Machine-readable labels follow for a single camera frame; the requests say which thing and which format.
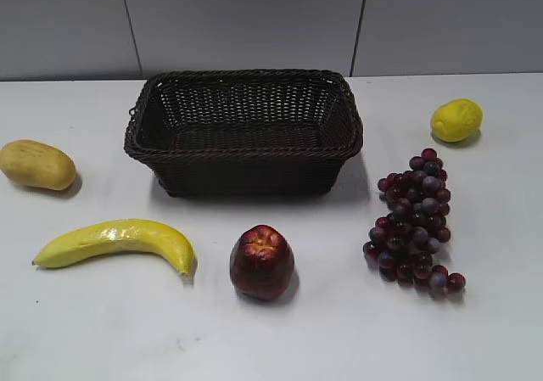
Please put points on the purple grape bunch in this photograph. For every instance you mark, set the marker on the purple grape bunch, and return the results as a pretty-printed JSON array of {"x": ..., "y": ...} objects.
[{"x": 403, "y": 244}]

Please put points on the black wicker basket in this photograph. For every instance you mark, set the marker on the black wicker basket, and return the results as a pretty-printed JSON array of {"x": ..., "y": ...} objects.
[{"x": 245, "y": 132}]

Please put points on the red apple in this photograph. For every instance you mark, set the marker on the red apple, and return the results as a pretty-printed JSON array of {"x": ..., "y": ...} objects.
[{"x": 261, "y": 263}]

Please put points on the yellow banana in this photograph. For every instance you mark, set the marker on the yellow banana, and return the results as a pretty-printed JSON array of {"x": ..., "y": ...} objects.
[{"x": 120, "y": 236}]

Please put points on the yellow lemon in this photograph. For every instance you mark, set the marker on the yellow lemon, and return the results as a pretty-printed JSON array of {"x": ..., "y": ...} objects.
[{"x": 456, "y": 121}]

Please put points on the tan potato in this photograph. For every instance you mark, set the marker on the tan potato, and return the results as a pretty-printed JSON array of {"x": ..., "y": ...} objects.
[{"x": 37, "y": 165}]

